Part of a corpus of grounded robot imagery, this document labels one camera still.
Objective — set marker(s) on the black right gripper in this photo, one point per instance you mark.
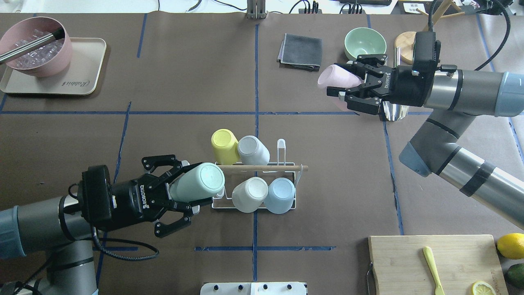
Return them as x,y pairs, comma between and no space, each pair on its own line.
403,85

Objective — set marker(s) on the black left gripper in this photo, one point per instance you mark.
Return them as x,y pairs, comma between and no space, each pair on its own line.
127,198

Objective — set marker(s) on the pink cup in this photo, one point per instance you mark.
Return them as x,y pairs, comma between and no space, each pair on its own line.
335,75

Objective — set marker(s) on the mint green cup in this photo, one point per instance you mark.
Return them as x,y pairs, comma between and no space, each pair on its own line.
204,181

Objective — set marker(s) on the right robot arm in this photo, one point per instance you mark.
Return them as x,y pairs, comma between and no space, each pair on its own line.
457,97

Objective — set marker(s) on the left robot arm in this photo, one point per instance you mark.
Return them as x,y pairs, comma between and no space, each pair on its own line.
67,227

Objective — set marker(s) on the yellow cup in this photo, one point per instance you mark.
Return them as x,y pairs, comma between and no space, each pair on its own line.
224,144

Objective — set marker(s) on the white cup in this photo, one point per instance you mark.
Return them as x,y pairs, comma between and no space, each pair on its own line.
250,194

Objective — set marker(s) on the grey cup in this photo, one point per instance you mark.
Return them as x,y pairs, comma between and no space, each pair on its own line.
252,152

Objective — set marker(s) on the light blue cup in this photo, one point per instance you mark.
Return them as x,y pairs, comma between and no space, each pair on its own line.
281,194

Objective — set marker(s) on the green bowl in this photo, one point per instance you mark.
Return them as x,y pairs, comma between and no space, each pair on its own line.
362,41

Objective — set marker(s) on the steel scoop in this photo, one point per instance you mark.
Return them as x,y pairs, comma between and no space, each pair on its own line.
390,111

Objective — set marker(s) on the grey folded cloth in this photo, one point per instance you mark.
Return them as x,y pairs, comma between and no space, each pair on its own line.
301,52

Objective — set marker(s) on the beige plastic tray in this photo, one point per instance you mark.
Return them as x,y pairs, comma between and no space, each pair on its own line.
80,77

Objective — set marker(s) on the yellow plastic knife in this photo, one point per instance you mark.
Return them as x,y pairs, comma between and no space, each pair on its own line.
431,263

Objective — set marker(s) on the pink bowl with ice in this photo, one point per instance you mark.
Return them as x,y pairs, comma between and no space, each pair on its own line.
44,61

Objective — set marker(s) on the wooden cutting board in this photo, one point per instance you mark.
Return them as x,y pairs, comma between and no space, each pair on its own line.
400,266

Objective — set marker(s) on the whole lemon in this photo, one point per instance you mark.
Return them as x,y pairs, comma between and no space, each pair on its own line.
511,246

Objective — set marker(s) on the lemon half slice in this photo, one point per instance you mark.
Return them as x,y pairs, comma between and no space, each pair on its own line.
482,288

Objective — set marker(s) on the green avocado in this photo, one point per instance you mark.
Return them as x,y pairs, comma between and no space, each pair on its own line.
515,275

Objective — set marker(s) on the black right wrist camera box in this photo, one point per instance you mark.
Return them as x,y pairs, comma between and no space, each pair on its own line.
426,51

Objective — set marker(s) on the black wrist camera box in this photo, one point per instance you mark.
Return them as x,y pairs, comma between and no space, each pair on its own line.
426,51
95,195

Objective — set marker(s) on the white wire cup rack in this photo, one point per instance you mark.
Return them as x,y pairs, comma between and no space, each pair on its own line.
239,172

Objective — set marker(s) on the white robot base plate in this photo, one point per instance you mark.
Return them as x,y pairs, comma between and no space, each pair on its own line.
255,288

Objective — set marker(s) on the aluminium frame post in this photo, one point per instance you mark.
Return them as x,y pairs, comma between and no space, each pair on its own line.
256,9

